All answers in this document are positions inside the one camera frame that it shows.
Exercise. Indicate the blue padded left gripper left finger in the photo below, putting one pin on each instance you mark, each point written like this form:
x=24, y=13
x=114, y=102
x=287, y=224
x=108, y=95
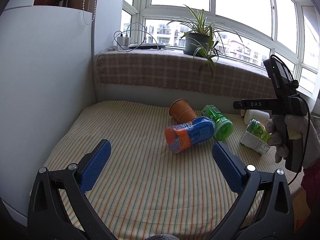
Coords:
x=92, y=164

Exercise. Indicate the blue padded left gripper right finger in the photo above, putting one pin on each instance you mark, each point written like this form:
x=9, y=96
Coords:
x=230, y=165

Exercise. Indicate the green white carton cup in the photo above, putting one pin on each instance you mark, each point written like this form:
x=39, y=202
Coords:
x=256, y=137

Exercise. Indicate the green cut bottle cup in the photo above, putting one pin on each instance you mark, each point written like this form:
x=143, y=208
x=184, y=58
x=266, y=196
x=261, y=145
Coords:
x=223, y=126

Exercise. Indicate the blue orange cut bottle cup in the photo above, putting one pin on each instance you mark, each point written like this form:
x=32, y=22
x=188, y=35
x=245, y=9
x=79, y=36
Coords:
x=183, y=136

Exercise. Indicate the orange paper cup near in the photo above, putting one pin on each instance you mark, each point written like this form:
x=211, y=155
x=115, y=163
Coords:
x=181, y=111

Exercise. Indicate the white gloved right hand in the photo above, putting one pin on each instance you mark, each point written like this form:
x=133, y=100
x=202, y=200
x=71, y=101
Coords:
x=298, y=126

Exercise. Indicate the striped mattress cover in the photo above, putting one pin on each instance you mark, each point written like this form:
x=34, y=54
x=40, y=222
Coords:
x=145, y=191

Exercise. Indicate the plaid windowsill cloth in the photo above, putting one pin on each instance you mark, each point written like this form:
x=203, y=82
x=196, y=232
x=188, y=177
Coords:
x=163, y=69

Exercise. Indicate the potted spider plant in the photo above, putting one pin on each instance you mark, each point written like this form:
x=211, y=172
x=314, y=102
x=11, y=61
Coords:
x=202, y=39

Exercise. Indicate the white charger plugs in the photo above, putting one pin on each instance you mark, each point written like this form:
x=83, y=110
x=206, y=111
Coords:
x=122, y=42

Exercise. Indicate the dark flat tray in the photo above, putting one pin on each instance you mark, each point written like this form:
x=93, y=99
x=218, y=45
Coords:
x=156, y=46

